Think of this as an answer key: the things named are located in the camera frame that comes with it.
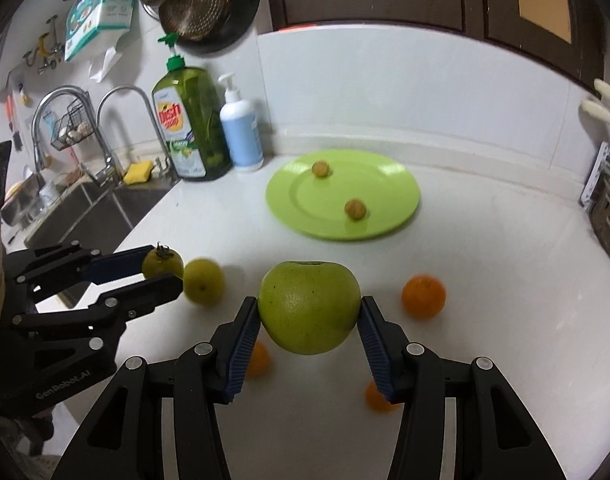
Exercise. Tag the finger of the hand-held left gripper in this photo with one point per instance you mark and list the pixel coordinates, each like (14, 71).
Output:
(115, 265)
(150, 292)

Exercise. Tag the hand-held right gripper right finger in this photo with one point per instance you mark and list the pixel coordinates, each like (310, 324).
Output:
(377, 360)

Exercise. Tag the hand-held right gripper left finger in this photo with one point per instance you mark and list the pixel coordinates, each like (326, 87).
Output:
(242, 355)

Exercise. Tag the orange mandarin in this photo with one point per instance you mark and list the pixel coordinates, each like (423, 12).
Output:
(423, 296)
(261, 360)
(376, 400)

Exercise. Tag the green tomato with stem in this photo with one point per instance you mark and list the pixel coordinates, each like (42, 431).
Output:
(166, 264)

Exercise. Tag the yellow-green round fruit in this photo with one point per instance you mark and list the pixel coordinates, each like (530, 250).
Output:
(203, 282)

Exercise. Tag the large green apple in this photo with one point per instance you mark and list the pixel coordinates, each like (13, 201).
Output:
(307, 305)

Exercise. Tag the green plate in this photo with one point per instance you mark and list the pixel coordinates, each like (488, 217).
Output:
(385, 190)

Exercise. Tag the steel kitchen sink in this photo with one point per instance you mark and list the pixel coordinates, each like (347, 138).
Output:
(100, 215)

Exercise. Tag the yellow sponge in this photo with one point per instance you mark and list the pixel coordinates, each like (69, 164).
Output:
(137, 172)

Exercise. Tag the small white cup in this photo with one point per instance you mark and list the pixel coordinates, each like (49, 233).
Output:
(49, 195)

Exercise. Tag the steel bowl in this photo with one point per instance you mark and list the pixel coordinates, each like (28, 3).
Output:
(17, 207)

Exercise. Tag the garlic bulbs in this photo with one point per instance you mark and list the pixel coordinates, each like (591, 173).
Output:
(80, 130)

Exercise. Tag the small brown fruit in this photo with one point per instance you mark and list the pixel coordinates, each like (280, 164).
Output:
(355, 210)
(320, 169)

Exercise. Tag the green dish soap bottle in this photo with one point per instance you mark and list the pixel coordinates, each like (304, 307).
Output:
(190, 125)

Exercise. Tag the thin steel gooseneck faucet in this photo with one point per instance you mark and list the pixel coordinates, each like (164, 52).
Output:
(125, 89)

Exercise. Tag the tall steel spring faucet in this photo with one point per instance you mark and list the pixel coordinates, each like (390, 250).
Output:
(60, 94)

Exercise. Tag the white blue pump bottle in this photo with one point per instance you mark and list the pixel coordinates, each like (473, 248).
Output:
(241, 135)

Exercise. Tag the green white tissue pack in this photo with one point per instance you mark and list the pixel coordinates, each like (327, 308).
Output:
(100, 5)

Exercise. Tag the brass colander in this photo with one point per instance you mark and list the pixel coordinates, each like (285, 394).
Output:
(200, 5)

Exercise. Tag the black frying pan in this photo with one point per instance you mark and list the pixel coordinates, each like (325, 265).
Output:
(242, 5)

